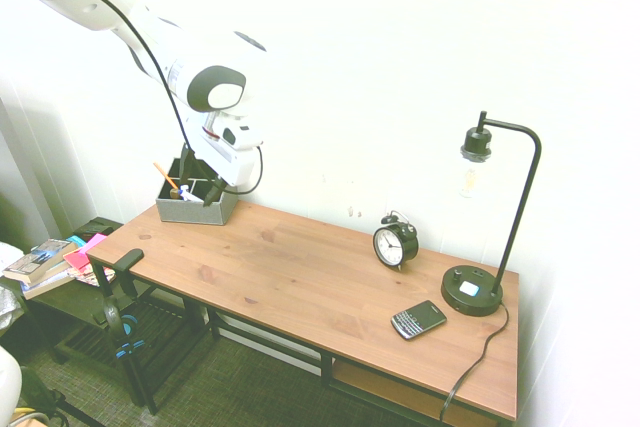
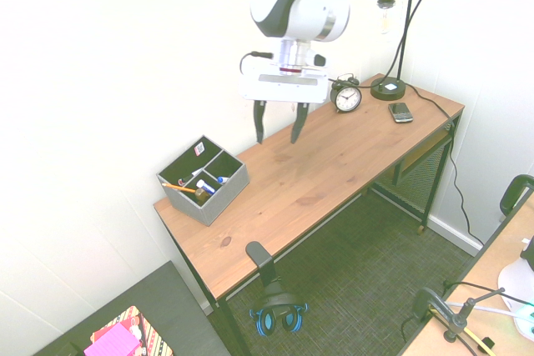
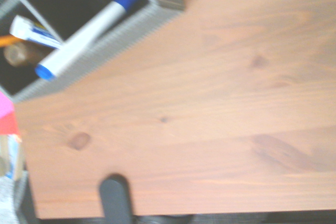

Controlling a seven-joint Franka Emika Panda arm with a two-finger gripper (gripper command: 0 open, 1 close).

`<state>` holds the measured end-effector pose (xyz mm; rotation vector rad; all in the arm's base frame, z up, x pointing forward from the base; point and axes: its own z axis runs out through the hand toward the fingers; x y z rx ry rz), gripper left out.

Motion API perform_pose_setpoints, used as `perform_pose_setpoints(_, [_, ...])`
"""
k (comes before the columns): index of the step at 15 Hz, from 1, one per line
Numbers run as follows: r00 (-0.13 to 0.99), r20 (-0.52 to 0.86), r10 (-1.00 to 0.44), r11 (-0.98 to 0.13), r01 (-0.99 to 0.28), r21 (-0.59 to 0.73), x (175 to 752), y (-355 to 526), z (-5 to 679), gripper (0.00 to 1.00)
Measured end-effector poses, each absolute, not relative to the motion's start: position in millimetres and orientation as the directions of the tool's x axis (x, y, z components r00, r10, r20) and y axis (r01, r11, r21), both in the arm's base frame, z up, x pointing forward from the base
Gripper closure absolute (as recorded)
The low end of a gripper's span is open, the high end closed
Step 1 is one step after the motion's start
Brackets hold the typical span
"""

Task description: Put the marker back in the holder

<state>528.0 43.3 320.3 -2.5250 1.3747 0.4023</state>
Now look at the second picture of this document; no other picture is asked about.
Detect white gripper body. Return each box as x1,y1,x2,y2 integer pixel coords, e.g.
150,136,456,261
237,65,331,104

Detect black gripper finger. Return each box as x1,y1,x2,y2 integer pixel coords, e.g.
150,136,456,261
290,102,311,146
251,99,269,146

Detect grey fabric desk holder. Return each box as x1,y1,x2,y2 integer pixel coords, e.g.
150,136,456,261
156,134,251,228

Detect black twin-bell alarm clock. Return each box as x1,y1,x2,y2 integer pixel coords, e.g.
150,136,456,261
330,73,364,115

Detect black metal desk lamp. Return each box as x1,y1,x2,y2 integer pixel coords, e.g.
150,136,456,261
370,0,416,103

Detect black keypad phone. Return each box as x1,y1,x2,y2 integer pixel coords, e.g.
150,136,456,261
387,101,415,125

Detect orange pencil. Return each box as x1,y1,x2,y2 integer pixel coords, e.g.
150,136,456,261
161,181,198,195

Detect clear glass light bulb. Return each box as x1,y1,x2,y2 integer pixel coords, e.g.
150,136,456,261
376,2,395,37

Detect black headphone hook clamp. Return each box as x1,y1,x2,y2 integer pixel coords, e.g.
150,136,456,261
244,240,281,287

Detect black and blue headphones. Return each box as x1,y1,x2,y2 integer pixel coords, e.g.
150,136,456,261
248,275,311,338

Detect black side table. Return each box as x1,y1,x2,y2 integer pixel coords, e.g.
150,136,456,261
30,259,233,356

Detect black metal table clamp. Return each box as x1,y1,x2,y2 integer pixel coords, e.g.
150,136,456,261
411,286,471,345

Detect light wooden work table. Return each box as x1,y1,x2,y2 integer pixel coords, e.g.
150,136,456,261
395,194,534,356

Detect patterned striped notebook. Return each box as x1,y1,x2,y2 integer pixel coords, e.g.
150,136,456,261
91,304,174,356

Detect pink sticky note pad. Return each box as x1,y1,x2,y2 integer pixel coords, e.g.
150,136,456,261
83,319,144,356

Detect white rounded device base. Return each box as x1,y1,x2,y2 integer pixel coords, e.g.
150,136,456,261
497,237,534,338

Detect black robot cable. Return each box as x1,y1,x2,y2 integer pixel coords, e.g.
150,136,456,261
239,0,454,91

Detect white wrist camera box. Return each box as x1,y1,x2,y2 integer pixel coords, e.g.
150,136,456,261
306,49,331,72

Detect wooden desk with black frame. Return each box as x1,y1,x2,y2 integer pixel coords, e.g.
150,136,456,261
153,73,466,356

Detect black lamp power cable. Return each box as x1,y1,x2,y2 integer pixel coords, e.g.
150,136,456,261
401,79,486,247

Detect black curved bracket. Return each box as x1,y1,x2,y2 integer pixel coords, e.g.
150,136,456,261
499,173,534,217

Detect white cable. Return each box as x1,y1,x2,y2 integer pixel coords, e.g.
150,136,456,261
474,304,527,318

